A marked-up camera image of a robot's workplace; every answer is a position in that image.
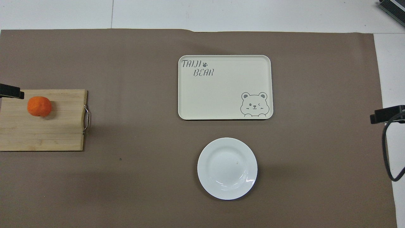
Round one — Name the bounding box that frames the white round plate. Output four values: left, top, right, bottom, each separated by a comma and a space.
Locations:
197, 137, 258, 200

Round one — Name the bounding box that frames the orange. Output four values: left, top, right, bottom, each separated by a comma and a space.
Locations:
27, 96, 52, 117

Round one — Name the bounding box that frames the cream tray with bear print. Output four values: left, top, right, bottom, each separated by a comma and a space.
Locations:
178, 55, 274, 121

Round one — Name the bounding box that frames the black stand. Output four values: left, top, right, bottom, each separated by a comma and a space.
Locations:
378, 0, 405, 19

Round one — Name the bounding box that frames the wooden cutting board with handle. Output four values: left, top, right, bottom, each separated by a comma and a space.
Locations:
0, 89, 91, 152

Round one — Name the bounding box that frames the black cable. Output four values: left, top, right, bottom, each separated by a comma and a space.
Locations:
382, 111, 405, 182

